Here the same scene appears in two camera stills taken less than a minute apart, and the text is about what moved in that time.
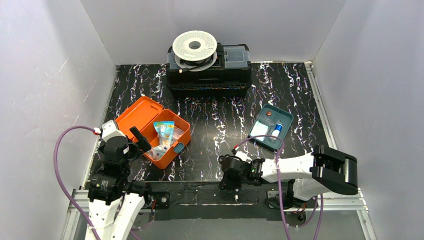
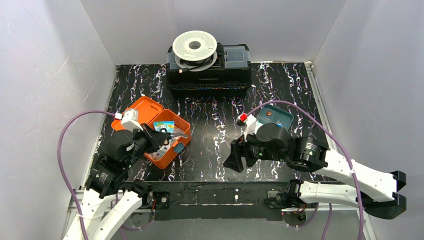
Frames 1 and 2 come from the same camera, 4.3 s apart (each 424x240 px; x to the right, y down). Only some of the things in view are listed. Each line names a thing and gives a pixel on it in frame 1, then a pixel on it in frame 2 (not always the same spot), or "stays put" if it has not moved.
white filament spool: (194, 50) stays put
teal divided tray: (271, 121) stays put
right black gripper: (224, 160) -> (244, 151)
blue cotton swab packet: (165, 130) stays put
